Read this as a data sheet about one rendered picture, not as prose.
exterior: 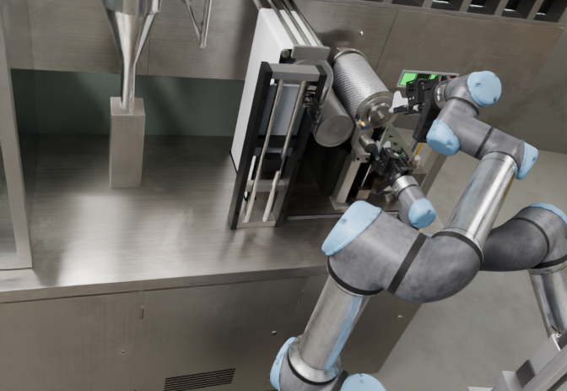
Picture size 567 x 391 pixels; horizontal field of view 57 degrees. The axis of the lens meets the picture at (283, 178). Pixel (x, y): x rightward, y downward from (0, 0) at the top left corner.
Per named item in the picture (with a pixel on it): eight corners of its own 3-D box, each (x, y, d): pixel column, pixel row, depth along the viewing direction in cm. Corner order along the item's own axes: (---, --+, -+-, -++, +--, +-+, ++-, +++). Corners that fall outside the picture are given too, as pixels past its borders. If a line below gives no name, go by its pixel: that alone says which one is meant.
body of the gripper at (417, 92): (428, 84, 139) (458, 76, 128) (427, 116, 139) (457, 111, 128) (403, 82, 136) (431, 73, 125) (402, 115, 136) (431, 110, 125)
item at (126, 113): (101, 194, 156) (101, 13, 120) (100, 164, 166) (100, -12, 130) (149, 192, 161) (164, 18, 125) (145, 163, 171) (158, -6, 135)
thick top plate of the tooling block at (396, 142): (380, 187, 177) (386, 173, 173) (339, 118, 205) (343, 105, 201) (420, 186, 183) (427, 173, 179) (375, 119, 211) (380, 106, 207)
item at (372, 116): (373, 130, 160) (365, 114, 155) (370, 127, 162) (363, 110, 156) (395, 118, 159) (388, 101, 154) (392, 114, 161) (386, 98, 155)
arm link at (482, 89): (468, 92, 110) (487, 61, 112) (435, 99, 120) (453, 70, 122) (492, 115, 112) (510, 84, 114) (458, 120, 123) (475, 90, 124)
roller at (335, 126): (312, 146, 161) (322, 114, 154) (288, 100, 179) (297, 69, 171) (347, 147, 165) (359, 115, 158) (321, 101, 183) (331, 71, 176)
